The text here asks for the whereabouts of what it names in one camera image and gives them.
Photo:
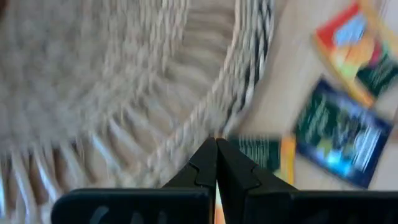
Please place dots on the round woven straw placemat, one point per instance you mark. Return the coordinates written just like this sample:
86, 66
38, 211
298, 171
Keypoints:
93, 77

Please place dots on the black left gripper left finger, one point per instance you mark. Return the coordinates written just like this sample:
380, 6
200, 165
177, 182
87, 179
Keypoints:
202, 168

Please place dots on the orange tea packet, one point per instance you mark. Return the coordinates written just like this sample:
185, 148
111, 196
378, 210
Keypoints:
351, 53
264, 152

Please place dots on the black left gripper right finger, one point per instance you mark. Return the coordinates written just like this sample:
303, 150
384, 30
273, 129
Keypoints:
242, 177

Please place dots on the black tea packet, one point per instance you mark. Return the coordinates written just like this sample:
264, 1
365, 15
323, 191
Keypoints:
339, 133

